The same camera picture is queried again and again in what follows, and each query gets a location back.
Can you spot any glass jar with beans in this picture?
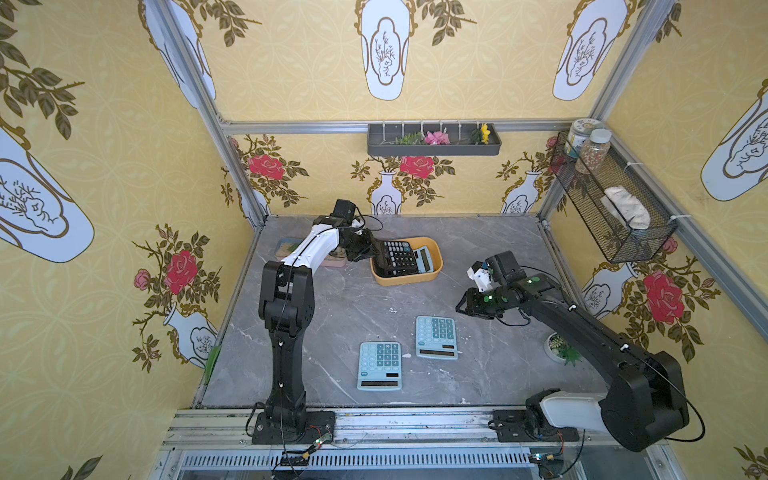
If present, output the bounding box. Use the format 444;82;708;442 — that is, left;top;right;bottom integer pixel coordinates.
576;128;612;174

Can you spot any yellow storage box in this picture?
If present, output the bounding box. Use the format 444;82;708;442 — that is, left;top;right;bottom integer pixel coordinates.
371;237;443;287

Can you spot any black wire wall basket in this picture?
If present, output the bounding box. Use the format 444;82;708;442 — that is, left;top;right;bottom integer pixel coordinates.
551;132;678;263

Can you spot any white crumpled cloth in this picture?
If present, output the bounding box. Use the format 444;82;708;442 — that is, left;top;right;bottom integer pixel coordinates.
601;186;651;230

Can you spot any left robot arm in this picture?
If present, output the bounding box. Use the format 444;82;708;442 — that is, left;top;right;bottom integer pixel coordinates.
257;215;373;432

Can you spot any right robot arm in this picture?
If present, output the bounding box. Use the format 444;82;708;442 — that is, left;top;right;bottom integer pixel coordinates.
456;275;689;452

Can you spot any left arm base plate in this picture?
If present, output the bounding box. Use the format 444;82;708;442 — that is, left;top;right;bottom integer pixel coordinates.
251;410;336;445

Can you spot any yellow artificial flower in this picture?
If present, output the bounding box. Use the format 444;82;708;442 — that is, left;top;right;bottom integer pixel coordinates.
477;123;490;144

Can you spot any black calculator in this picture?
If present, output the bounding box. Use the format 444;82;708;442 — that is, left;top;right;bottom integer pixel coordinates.
372;239;420;278

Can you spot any teal calculator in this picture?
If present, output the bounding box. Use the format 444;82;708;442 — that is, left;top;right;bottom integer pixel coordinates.
414;246;434;274
415;316;459;360
357;341;403;391

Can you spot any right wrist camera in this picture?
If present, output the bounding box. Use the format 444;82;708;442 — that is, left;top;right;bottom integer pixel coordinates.
467;250;527;293

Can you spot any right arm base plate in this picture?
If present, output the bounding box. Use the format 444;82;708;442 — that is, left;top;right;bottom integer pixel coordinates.
487;409;580;442

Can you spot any grey wall shelf tray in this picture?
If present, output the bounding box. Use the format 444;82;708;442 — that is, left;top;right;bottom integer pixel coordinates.
367;121;502;157

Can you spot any pink artificial flower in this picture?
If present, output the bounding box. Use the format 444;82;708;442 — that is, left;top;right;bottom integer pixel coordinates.
424;131;451;145

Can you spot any glass jar white lid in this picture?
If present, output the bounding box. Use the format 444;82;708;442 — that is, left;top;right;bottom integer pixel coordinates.
564;118;604;158

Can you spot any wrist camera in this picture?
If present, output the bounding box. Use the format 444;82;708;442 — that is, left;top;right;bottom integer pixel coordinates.
330;199;366;230
467;250;527;293

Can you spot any small potted green plant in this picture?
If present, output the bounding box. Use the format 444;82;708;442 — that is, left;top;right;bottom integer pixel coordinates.
544;333;583;366

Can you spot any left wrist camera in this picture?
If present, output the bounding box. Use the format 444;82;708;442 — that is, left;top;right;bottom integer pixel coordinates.
330;199;366;230

